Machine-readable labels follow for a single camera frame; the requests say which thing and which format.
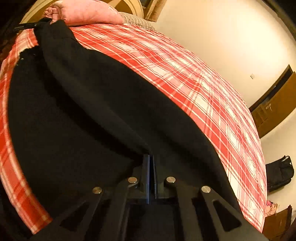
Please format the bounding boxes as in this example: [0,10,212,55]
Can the black pants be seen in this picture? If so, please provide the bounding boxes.
[8,21,239,217]

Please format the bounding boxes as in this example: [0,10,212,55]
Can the pink cloth on floor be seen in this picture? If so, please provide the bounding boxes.
[265,200,280,217]

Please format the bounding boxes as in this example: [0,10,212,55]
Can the brown wooden dresser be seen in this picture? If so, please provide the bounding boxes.
[262,205,292,240]

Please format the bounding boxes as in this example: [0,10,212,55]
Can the black bag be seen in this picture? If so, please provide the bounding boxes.
[265,156,295,193]

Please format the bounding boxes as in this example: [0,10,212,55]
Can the red plaid bedsheet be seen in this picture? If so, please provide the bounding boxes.
[1,24,267,233]

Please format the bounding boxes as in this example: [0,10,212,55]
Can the brown wooden door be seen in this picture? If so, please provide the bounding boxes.
[249,66,296,138]

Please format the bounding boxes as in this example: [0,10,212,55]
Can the grey striped pillow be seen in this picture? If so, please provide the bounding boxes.
[119,12,155,31]

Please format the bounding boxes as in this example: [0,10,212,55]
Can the pink pillow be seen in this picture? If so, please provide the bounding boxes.
[42,1,124,26]

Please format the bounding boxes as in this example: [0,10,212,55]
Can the cream round headboard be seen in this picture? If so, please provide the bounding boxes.
[20,0,144,24]

